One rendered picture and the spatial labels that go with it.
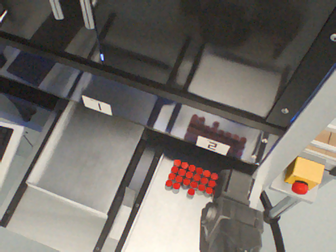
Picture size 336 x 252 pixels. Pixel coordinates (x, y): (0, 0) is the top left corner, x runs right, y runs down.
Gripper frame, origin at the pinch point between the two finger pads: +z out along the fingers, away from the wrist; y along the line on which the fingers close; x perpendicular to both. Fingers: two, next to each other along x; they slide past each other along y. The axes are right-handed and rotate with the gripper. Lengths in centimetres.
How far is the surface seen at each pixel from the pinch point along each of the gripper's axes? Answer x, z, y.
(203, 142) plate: 2.7, 10.7, 27.7
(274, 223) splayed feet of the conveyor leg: -36, 103, 26
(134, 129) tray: 23.8, 23.5, 36.4
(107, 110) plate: 29.6, 9.7, 35.8
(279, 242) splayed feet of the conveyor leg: -39, 105, 17
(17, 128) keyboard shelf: 65, 28, 37
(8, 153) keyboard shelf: 66, 28, 28
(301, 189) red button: -22.7, 13.5, 16.8
